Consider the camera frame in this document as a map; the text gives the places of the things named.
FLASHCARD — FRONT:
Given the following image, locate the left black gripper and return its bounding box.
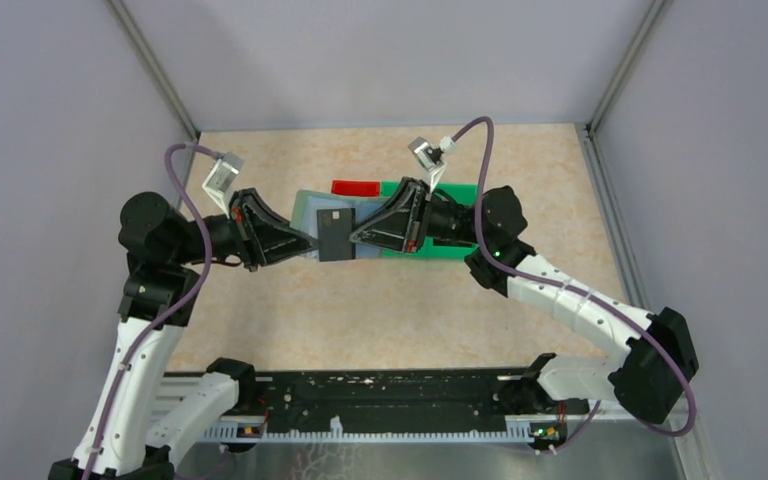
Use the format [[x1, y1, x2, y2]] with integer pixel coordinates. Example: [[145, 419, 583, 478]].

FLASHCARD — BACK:
[[172, 187, 322, 271]]

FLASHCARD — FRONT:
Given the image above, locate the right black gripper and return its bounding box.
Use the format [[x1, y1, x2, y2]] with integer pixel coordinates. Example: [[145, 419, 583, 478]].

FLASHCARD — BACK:
[[347, 177, 488, 255]]

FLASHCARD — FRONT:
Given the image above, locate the black credit card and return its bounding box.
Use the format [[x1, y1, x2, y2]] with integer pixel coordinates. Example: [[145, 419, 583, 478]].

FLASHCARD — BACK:
[[316, 208, 356, 262]]

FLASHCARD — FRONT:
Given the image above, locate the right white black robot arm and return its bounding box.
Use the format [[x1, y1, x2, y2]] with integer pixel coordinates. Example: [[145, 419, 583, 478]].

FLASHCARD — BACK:
[[349, 177, 699, 426]]

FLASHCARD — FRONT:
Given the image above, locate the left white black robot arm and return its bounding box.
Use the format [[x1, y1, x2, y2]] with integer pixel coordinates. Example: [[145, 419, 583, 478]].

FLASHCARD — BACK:
[[49, 188, 319, 479]]

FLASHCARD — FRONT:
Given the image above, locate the middle green plastic bin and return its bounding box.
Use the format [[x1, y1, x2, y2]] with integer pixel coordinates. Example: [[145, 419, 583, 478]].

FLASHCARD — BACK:
[[377, 177, 426, 254]]

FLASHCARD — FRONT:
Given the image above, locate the green plastic bin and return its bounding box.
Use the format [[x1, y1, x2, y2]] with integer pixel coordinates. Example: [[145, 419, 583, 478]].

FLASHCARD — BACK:
[[377, 177, 426, 254], [418, 183, 477, 261]]

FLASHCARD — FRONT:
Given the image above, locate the red plastic bin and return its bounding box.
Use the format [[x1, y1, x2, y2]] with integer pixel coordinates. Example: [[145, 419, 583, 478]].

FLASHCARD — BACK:
[[330, 179, 381, 198]]

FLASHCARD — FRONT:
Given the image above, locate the right green plastic bin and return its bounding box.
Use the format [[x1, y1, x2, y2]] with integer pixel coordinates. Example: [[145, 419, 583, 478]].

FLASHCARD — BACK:
[[418, 183, 477, 261]]

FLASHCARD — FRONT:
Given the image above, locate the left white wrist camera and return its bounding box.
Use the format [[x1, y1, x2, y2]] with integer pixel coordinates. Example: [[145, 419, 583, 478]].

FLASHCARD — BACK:
[[202, 152, 244, 217]]

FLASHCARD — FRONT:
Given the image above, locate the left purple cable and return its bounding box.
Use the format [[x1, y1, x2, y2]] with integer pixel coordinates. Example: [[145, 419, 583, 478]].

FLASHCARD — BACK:
[[79, 142, 226, 480]]

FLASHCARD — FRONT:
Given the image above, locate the purple cable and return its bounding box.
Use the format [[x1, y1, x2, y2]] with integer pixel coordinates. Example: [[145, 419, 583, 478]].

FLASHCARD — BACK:
[[450, 117, 698, 456], [79, 142, 226, 480]]

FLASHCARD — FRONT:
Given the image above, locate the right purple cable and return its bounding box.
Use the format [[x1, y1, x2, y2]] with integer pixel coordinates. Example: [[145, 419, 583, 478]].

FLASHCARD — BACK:
[[450, 117, 698, 456]]

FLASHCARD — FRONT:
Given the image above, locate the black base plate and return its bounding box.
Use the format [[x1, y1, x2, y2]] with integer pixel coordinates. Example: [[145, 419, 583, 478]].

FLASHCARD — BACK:
[[195, 368, 587, 437]]

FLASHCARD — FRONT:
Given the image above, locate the left corner aluminium post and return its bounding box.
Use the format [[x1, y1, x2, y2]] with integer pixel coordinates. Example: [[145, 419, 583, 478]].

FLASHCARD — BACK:
[[103, 0, 200, 140]]

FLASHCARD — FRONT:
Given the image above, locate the corner aluminium post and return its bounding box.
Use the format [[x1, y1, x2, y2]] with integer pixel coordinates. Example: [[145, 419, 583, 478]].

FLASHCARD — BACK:
[[103, 0, 200, 140], [587, 0, 674, 138]]

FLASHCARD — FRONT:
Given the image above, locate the right side aluminium rail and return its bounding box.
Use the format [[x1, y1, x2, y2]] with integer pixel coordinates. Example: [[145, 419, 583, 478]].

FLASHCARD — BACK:
[[575, 123, 662, 312]]

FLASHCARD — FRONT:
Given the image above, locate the white toothed cable duct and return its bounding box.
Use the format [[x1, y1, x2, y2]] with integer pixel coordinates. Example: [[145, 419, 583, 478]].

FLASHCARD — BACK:
[[196, 418, 536, 445]]

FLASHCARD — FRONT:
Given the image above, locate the aluminium frame rail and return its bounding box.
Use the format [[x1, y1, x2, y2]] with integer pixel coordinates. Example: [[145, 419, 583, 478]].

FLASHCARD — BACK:
[[95, 374, 698, 425]]

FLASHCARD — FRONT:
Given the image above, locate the right corner aluminium post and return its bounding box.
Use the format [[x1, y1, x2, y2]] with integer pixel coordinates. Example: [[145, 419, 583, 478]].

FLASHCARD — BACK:
[[587, 0, 674, 138]]

